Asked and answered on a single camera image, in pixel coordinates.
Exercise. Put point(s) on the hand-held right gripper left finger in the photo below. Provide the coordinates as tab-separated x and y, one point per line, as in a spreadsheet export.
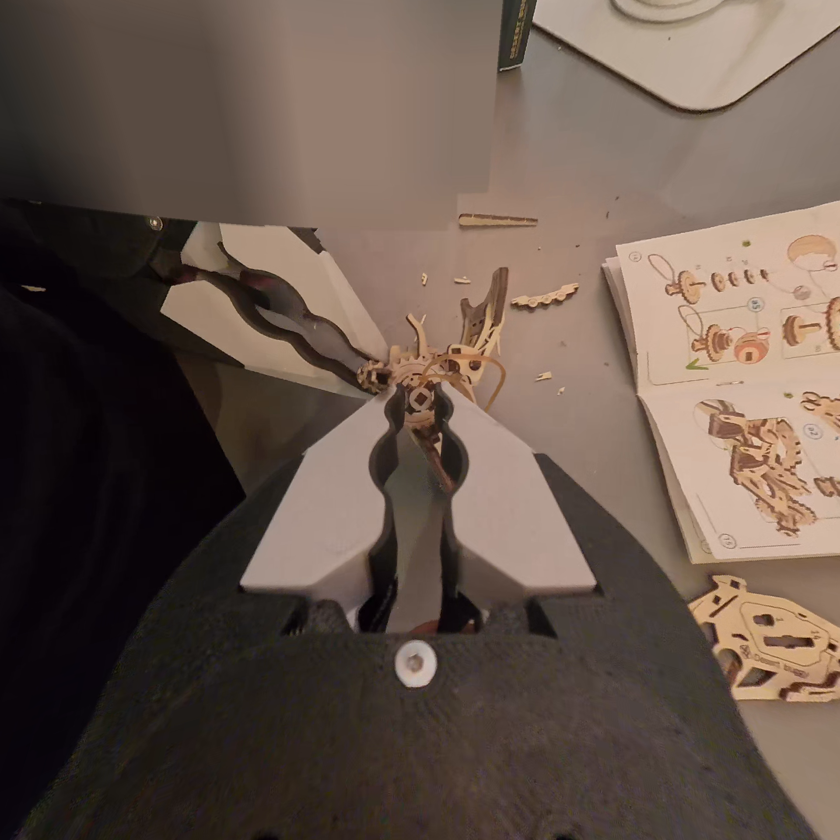
315	525

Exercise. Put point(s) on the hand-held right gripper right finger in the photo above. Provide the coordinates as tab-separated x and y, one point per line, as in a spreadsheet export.
525	525

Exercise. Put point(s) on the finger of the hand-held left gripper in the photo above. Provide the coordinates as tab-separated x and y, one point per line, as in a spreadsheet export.
229	328
308	275

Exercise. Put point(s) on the wooden gear axle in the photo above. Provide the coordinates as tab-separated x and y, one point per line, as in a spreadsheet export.
377	377

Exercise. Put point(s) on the tan rubber band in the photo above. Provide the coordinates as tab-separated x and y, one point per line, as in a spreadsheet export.
472	356

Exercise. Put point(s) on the wooden model chassis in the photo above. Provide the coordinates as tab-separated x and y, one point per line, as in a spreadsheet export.
485	315

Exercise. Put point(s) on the dark model kit box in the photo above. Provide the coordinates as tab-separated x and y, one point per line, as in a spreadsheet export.
515	33

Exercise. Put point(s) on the scattered wooden scraps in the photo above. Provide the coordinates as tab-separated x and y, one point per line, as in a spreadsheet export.
543	376

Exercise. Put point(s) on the wooden wedge stick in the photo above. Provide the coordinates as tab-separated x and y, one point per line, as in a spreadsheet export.
492	220

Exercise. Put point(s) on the curved toothed wooden piece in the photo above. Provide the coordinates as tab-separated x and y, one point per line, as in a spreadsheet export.
544	298

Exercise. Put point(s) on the wooden side panel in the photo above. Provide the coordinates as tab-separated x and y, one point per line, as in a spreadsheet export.
735	617

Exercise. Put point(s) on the instruction booklet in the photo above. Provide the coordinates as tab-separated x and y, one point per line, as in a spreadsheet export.
722	341

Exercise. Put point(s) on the white book stand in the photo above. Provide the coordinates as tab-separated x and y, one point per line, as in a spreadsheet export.
689	72

